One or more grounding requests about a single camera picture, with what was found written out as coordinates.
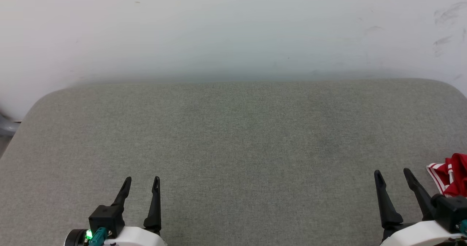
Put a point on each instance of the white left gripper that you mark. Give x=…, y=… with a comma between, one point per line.
x=138, y=238

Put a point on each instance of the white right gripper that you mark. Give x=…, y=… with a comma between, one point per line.
x=419, y=237

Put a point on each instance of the red basketball jersey white trim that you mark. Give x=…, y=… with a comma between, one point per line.
x=458, y=173

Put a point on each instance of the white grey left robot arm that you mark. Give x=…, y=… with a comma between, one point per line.
x=74, y=238

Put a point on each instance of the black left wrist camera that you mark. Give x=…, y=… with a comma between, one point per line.
x=105, y=216

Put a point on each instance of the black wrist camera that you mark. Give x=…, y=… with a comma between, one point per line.
x=105, y=216
x=450, y=211

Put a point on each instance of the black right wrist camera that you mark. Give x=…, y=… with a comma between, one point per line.
x=450, y=211

